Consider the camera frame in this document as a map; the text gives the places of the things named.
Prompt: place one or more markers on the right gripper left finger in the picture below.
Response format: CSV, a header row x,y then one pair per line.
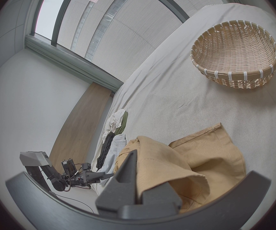
x,y
126,188

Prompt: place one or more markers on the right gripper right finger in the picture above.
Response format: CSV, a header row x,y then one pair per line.
x,y
162,196

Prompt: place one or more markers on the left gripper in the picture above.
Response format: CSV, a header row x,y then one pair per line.
x,y
92,176

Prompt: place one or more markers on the tan shorts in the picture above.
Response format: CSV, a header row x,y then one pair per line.
x,y
166,162

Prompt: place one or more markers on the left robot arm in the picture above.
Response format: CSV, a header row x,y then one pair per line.
x,y
36,158

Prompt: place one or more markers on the black garment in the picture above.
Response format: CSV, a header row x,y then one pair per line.
x,y
105,150

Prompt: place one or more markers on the pale blue garment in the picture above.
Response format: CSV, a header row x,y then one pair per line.
x,y
117,144

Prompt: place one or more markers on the white garment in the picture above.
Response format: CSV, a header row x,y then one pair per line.
x,y
114,122

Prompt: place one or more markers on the green garment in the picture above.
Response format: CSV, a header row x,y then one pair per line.
x,y
124,122

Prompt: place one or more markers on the bed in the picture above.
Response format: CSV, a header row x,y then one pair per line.
x,y
176,104

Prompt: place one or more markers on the round woven basket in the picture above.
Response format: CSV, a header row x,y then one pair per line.
x,y
236,54

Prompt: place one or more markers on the window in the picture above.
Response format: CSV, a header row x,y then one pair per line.
x,y
118,27

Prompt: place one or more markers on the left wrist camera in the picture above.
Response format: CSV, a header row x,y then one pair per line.
x,y
86,166

